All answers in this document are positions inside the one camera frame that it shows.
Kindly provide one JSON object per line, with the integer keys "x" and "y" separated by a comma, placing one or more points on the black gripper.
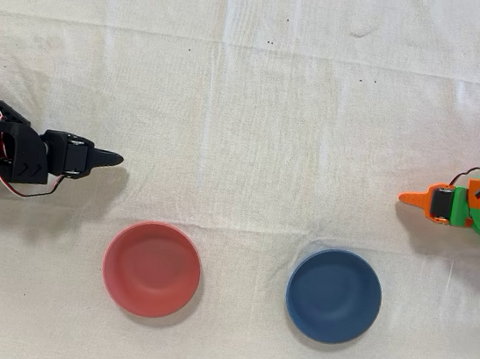
{"x": 76, "y": 155}

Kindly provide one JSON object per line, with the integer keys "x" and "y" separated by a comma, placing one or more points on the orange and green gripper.
{"x": 440, "y": 202}

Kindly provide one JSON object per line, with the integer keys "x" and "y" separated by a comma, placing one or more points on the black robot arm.
{"x": 27, "y": 151}

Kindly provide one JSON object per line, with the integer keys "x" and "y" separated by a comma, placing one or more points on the pink bowl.
{"x": 151, "y": 269}

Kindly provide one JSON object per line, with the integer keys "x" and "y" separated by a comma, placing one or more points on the blue bowl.
{"x": 333, "y": 296}

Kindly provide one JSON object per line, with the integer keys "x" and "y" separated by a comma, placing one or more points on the white tablecloth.
{"x": 250, "y": 101}

